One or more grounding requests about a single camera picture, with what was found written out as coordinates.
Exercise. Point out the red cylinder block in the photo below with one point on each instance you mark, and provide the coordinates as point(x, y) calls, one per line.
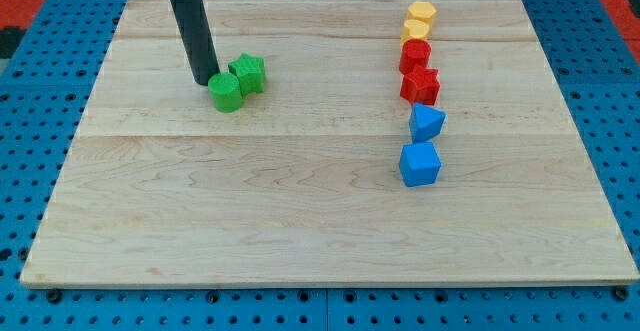
point(415, 52)

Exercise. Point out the yellow hexagon block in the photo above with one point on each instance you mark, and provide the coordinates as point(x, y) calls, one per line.
point(422, 11)

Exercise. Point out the yellow heart block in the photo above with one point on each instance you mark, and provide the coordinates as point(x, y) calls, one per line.
point(414, 29)

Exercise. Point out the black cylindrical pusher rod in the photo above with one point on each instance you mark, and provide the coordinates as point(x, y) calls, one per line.
point(192, 22)

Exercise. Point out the red star block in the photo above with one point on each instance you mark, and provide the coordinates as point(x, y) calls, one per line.
point(421, 85)

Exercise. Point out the wooden board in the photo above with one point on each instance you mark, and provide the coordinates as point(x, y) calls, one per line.
point(300, 188)

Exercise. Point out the green star block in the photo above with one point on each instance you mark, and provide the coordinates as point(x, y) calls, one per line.
point(250, 72)

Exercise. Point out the blue cube block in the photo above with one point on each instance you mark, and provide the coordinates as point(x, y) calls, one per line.
point(419, 164)

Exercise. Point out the green cylinder block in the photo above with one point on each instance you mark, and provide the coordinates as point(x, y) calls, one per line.
point(226, 92)

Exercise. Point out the blue triangle block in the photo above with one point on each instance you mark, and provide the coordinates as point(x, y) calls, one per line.
point(425, 122)

